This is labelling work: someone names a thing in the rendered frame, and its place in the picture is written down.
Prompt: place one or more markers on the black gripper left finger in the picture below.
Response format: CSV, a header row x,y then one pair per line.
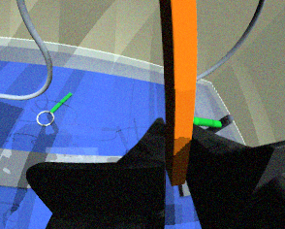
x,y
135,184

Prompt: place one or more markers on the orange handle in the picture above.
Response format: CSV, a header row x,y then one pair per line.
x,y
179,45

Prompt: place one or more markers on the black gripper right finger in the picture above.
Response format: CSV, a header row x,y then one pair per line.
x,y
226,178

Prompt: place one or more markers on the green handle with white loop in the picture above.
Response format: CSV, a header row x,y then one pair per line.
x,y
52,111

